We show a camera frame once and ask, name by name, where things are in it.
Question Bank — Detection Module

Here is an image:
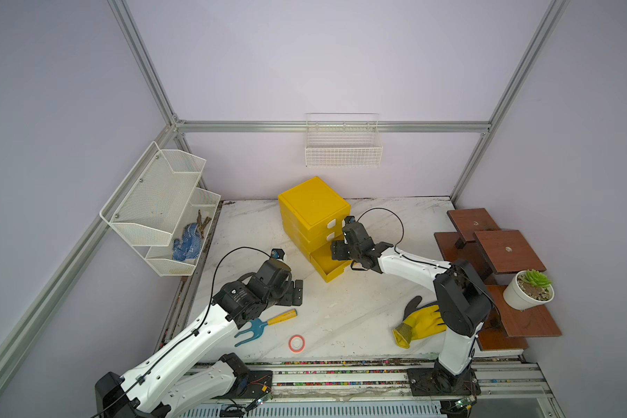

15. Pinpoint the yellow drawer cabinet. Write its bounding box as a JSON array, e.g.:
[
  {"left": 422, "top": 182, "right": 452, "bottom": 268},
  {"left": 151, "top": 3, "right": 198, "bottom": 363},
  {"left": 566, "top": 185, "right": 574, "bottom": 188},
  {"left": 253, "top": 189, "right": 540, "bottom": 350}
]
[{"left": 278, "top": 177, "right": 351, "bottom": 282}]

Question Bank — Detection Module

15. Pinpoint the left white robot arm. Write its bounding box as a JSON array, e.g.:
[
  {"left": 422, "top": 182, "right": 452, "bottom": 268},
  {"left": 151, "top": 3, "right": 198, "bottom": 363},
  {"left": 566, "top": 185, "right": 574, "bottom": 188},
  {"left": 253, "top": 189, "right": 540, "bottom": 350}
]
[{"left": 95, "top": 248, "right": 303, "bottom": 417}]

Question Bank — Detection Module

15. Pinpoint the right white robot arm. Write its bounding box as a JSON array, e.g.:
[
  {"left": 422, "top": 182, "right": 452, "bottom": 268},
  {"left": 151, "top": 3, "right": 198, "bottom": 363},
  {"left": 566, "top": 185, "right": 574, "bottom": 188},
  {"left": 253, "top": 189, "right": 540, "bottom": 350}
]
[{"left": 331, "top": 216, "right": 495, "bottom": 377}]

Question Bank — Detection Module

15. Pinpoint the blue item in shelf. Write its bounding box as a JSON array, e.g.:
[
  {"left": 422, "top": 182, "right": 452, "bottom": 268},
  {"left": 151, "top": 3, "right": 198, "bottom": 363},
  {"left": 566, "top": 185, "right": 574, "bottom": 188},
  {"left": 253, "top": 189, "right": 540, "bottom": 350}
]
[{"left": 172, "top": 223, "right": 203, "bottom": 261}]

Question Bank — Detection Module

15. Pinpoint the yellow black rubber glove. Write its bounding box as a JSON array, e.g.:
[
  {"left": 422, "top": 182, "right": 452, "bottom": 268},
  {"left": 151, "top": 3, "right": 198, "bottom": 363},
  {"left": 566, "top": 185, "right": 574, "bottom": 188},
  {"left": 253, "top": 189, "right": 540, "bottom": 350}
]
[{"left": 393, "top": 295, "right": 447, "bottom": 349}]

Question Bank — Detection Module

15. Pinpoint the white mesh two-tier shelf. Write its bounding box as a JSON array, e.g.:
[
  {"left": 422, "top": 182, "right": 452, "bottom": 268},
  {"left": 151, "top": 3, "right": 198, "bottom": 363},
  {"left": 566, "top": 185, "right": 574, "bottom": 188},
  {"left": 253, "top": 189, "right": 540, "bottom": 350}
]
[{"left": 99, "top": 142, "right": 221, "bottom": 277}]

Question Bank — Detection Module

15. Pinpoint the brown wooden stepped shelf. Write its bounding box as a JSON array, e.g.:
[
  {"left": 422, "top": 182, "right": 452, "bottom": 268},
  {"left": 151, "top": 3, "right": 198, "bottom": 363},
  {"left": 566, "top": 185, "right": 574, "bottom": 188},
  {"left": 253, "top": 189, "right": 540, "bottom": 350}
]
[{"left": 435, "top": 208, "right": 562, "bottom": 354}]

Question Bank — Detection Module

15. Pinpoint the potted succulent white pot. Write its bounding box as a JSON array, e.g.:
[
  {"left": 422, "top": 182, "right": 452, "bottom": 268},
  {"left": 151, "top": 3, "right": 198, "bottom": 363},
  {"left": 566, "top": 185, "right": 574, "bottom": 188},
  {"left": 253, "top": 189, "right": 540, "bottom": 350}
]
[{"left": 503, "top": 269, "right": 555, "bottom": 311}]

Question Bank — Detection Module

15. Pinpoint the teal garden fork yellow handle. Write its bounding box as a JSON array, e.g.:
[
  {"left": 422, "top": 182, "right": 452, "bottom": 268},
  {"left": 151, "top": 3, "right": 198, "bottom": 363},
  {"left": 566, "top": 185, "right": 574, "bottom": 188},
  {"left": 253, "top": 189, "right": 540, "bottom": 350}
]
[{"left": 234, "top": 309, "right": 298, "bottom": 348}]

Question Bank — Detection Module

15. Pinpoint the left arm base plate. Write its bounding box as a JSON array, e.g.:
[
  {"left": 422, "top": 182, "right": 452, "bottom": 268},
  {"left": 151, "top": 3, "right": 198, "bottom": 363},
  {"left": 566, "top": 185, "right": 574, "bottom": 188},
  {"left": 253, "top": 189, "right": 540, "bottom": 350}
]
[{"left": 218, "top": 354, "right": 273, "bottom": 400}]

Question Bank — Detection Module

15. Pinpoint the white wire wall basket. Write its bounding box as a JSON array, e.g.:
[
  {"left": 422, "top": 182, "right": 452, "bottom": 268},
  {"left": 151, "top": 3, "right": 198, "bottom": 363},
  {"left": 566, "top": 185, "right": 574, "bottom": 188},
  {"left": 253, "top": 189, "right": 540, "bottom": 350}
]
[{"left": 305, "top": 113, "right": 383, "bottom": 168}]

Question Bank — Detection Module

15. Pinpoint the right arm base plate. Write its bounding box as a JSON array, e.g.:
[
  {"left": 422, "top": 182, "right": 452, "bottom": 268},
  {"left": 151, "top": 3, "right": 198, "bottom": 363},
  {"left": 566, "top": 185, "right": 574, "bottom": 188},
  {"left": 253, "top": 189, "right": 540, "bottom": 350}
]
[{"left": 407, "top": 361, "right": 481, "bottom": 396}]

